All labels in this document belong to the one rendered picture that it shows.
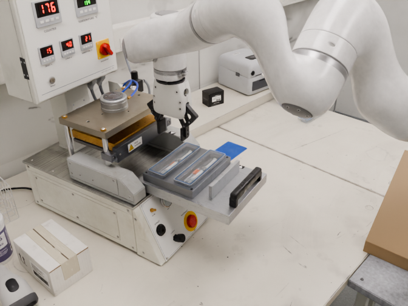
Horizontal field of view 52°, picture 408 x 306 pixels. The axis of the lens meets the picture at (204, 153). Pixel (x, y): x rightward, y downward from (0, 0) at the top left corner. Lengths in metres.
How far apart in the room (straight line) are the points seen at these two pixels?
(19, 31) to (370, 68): 0.84
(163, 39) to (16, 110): 0.88
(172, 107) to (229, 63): 1.10
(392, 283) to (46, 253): 0.92
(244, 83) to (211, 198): 1.11
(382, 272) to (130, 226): 0.71
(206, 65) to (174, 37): 1.35
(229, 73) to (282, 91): 1.51
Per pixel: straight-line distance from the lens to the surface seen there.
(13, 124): 1.68
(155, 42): 0.92
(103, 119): 1.20
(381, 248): 1.30
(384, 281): 1.27
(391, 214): 1.32
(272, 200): 1.46
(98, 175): 1.19
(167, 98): 1.08
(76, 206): 1.34
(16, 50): 1.24
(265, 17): 0.67
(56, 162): 1.39
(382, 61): 0.76
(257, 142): 1.79
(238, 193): 1.05
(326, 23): 0.70
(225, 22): 0.70
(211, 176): 1.14
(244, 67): 2.08
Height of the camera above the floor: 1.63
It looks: 31 degrees down
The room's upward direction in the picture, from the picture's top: 1 degrees counter-clockwise
